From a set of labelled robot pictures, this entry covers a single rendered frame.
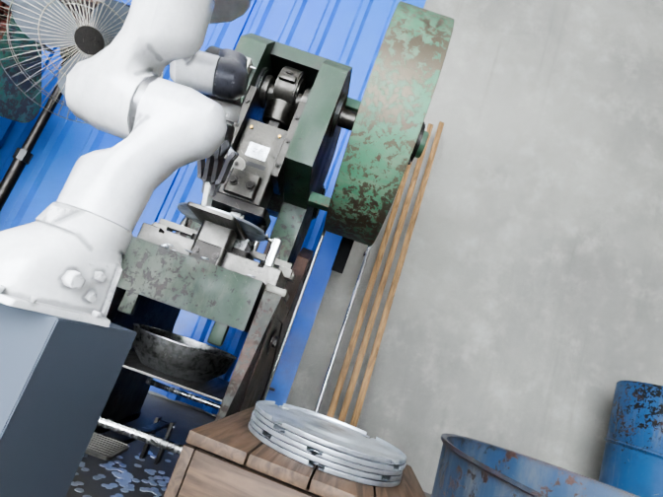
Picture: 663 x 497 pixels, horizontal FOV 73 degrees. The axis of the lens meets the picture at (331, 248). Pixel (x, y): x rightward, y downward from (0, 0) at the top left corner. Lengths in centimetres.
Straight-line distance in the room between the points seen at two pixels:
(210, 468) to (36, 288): 34
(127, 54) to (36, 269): 34
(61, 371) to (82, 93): 40
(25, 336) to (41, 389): 7
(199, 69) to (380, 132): 49
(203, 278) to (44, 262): 69
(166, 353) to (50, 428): 70
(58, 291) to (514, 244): 266
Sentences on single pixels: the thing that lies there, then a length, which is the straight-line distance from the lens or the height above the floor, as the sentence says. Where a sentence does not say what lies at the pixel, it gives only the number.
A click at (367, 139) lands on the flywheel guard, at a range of 128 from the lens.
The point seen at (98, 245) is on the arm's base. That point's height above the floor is 55.
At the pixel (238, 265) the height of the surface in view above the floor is 67.
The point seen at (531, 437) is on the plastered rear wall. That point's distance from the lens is 297.
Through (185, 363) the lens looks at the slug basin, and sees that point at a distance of 138.
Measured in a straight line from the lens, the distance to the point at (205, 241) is 137.
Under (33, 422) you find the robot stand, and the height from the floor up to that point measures 32.
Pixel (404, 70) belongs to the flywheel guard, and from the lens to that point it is 133.
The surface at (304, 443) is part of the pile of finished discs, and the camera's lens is 75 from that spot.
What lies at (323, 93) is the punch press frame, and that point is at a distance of 159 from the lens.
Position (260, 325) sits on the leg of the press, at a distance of 119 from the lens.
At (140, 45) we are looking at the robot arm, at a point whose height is 84.
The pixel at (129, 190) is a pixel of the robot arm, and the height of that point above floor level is 64.
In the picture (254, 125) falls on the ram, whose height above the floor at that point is 115.
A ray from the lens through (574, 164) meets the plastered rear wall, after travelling 336.
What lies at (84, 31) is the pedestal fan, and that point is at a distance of 201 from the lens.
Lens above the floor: 51
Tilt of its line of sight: 13 degrees up
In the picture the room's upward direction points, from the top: 19 degrees clockwise
